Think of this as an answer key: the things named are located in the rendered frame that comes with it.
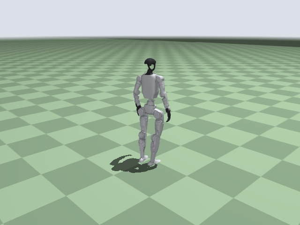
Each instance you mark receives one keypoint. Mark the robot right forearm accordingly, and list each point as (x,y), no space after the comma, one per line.
(165,101)

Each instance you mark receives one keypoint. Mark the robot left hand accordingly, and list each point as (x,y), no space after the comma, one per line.
(138,107)

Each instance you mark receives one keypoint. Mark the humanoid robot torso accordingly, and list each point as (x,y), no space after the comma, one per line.
(150,89)

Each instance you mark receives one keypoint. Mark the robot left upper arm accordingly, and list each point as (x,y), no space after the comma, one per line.
(137,85)

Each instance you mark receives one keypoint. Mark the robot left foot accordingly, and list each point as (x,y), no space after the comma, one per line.
(142,159)

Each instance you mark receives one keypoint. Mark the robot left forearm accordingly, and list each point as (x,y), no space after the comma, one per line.
(137,101)

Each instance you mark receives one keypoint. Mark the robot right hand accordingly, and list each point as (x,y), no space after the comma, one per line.
(168,114)

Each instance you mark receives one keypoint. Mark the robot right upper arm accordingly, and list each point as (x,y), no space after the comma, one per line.
(160,80)

